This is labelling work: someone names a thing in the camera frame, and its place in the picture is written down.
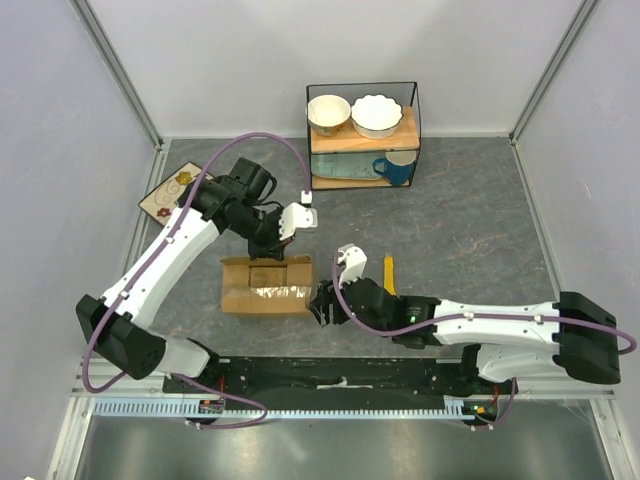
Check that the floral square coaster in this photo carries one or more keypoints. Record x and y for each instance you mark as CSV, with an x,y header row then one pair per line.
x,y
163,199

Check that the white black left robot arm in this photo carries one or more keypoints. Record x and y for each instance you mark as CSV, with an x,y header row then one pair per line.
x,y
118,325

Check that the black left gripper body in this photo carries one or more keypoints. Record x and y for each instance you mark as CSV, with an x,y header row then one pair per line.
x,y
261,245

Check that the white scalloped bowl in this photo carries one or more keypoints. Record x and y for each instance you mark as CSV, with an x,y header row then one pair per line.
x,y
376,117

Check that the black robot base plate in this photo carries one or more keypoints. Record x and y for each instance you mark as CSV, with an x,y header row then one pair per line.
x,y
348,383

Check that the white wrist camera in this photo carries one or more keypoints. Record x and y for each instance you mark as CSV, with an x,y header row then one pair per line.
x,y
297,216
352,260

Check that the blue mug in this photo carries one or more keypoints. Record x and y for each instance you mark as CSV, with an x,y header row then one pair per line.
x,y
396,166

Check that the yellow utility knife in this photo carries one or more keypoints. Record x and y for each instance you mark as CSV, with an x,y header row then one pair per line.
x,y
389,274

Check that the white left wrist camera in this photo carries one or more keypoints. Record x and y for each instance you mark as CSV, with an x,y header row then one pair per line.
x,y
297,216

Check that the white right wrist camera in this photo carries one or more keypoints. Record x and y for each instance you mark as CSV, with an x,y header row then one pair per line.
x,y
352,260

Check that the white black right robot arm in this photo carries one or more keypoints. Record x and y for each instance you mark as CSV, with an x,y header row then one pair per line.
x,y
572,335

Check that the cream ceramic bowl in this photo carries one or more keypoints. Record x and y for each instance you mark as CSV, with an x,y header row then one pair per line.
x,y
327,114

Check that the brown cardboard express box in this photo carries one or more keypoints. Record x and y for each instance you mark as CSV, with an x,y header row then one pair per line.
x,y
267,287

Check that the grey slotted cable duct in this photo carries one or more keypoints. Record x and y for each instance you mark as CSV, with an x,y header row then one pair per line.
x,y
195,408

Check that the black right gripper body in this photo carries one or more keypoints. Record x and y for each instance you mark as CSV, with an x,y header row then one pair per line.
x,y
327,296

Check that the pale green rectangular plate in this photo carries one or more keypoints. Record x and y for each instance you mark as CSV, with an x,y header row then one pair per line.
x,y
345,166

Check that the black wire wooden shelf rack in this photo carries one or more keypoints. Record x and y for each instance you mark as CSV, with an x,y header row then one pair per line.
x,y
406,137

